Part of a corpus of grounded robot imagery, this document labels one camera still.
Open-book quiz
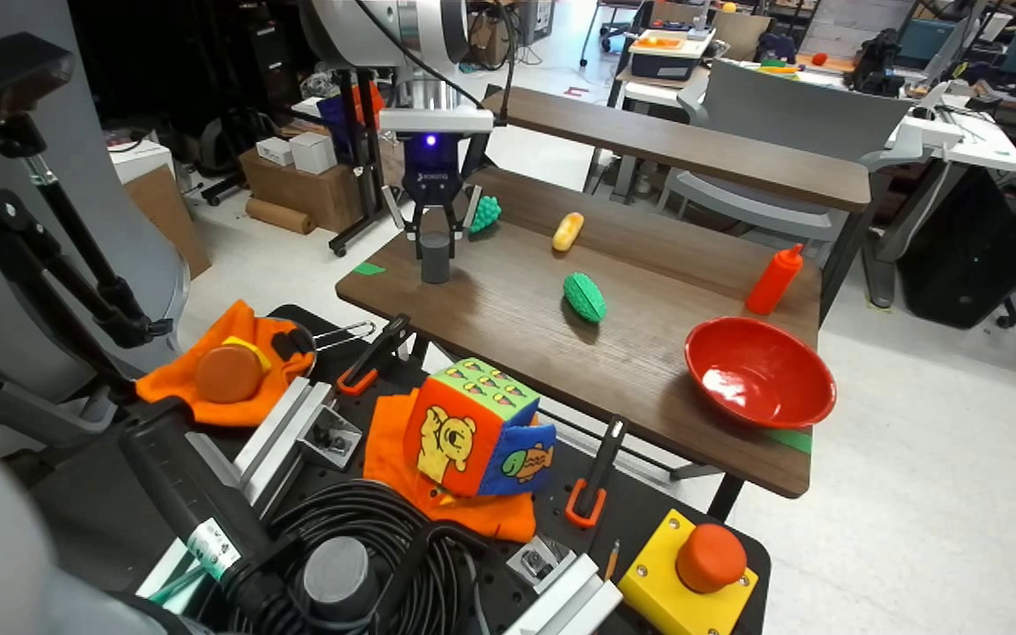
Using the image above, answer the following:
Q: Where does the red plastic bowl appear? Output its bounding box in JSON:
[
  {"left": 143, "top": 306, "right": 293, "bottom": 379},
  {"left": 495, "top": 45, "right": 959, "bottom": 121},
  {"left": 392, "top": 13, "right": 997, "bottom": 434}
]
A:
[{"left": 686, "top": 319, "right": 836, "bottom": 429}]

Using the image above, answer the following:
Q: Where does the white desk in background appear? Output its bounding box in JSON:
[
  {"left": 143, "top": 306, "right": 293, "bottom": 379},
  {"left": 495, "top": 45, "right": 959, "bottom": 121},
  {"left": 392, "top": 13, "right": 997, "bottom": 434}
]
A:
[{"left": 862, "top": 98, "right": 1016, "bottom": 306}]

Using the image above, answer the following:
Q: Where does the orange black clamp right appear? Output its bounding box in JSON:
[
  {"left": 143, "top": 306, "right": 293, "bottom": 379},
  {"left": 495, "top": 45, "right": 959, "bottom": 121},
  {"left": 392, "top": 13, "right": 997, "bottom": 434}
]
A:
[{"left": 565, "top": 419, "right": 625, "bottom": 531}]

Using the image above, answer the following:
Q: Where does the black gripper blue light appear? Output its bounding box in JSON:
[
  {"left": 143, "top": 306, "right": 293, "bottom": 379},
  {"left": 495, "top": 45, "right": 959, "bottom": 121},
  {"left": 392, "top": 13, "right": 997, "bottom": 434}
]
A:
[{"left": 400, "top": 130, "right": 468, "bottom": 261}]

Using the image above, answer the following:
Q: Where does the teal green toy vegetable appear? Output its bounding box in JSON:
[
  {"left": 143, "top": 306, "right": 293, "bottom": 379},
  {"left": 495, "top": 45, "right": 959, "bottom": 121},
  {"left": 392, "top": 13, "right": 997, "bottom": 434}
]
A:
[{"left": 465, "top": 195, "right": 500, "bottom": 238}]

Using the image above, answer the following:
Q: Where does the aluminium rail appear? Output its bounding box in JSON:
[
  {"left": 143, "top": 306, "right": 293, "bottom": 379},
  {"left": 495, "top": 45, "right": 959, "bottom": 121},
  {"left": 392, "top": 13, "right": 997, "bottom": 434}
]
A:
[
  {"left": 234, "top": 379, "right": 328, "bottom": 506},
  {"left": 506, "top": 554, "right": 622, "bottom": 635}
]

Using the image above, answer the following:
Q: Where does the aluminium rail left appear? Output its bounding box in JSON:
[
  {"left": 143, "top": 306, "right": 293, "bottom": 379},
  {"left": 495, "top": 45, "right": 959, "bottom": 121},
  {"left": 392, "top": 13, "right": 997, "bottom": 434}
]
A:
[{"left": 234, "top": 379, "right": 328, "bottom": 506}]

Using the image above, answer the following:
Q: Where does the wooden table with shelf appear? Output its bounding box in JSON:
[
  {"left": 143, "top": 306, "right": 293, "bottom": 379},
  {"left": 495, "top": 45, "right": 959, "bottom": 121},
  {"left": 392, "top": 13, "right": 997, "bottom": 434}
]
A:
[{"left": 332, "top": 84, "right": 875, "bottom": 521}]

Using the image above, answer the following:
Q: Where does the green toy vegetable centre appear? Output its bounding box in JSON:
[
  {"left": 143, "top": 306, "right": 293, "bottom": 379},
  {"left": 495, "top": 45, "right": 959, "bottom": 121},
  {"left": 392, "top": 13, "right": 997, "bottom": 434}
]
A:
[{"left": 565, "top": 272, "right": 612, "bottom": 326}]

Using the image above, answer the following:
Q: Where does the orange cloth under cube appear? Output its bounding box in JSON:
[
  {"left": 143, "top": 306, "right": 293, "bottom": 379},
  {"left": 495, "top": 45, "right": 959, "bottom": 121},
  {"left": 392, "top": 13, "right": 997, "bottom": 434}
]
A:
[{"left": 364, "top": 392, "right": 541, "bottom": 544}]

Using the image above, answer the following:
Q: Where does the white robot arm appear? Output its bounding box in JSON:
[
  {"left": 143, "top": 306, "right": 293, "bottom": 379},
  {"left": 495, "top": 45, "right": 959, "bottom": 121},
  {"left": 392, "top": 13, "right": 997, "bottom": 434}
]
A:
[{"left": 300, "top": 0, "right": 495, "bottom": 253}]

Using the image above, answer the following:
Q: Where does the aluminium rail bottom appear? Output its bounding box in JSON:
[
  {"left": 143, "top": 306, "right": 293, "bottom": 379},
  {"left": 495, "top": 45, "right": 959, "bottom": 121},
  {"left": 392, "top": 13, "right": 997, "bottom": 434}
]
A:
[{"left": 506, "top": 554, "right": 622, "bottom": 635}]

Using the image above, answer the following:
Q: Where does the black coiled cable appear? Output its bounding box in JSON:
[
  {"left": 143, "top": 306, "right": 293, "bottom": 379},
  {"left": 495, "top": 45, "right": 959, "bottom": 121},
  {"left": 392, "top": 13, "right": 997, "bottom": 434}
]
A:
[{"left": 219, "top": 474, "right": 500, "bottom": 635}]

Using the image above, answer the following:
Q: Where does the yellow box red button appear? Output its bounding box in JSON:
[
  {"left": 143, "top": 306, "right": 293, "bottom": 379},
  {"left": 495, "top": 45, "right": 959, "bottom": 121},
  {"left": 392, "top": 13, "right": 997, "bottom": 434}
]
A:
[{"left": 619, "top": 509, "right": 758, "bottom": 635}]

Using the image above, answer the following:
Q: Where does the orange cloth with ball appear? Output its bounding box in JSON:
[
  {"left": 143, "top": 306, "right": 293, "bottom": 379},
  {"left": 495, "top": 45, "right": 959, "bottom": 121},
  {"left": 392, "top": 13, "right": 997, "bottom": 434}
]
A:
[{"left": 135, "top": 301, "right": 319, "bottom": 426}]

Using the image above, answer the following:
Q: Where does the colourful soft toy cube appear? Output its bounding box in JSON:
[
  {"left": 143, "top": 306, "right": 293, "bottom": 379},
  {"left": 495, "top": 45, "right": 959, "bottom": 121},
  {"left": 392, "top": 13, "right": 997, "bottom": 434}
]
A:
[{"left": 405, "top": 355, "right": 558, "bottom": 496}]

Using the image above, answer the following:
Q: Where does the orange black clamp left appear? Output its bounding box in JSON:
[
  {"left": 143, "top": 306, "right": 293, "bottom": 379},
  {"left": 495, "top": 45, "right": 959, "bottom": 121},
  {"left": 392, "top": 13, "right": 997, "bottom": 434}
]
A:
[{"left": 335, "top": 314, "right": 408, "bottom": 399}]

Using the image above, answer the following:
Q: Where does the cardboard box on floor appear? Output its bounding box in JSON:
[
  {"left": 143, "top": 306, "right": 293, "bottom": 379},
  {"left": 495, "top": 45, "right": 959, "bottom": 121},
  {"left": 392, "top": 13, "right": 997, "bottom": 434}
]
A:
[{"left": 241, "top": 128, "right": 369, "bottom": 234}]

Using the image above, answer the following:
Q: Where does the orange black clamp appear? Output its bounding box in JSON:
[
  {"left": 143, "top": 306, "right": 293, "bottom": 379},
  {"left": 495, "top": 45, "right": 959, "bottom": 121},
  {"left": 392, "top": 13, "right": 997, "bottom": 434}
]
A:
[
  {"left": 335, "top": 314, "right": 408, "bottom": 399},
  {"left": 565, "top": 419, "right": 625, "bottom": 531}
]

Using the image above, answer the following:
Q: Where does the grey cylinder block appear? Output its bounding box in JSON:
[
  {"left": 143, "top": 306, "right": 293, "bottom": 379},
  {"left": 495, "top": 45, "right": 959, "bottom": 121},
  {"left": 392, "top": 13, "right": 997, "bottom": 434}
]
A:
[{"left": 420, "top": 234, "right": 453, "bottom": 286}]

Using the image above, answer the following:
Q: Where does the grey office chair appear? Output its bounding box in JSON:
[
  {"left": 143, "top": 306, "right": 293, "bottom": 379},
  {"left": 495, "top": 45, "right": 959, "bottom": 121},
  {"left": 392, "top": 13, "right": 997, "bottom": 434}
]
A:
[{"left": 655, "top": 61, "right": 909, "bottom": 253}]

